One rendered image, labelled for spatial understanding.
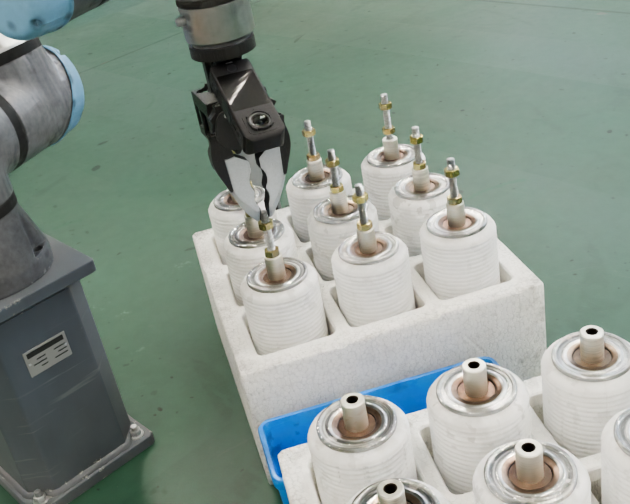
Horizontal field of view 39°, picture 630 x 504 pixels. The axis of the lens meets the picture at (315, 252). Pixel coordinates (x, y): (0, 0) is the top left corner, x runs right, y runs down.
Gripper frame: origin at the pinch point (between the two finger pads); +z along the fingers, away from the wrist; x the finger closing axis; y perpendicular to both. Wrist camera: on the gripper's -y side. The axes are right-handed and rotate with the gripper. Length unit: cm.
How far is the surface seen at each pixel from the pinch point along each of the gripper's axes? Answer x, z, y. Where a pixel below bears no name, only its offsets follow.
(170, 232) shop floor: 1, 34, 71
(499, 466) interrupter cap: -4.5, 8.9, -40.9
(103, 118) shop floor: 0, 34, 151
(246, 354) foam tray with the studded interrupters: 6.6, 16.4, -2.5
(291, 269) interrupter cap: -1.9, 9.1, 0.5
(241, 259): 2.0, 10.3, 9.1
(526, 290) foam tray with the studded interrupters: -27.6, 16.7, -10.7
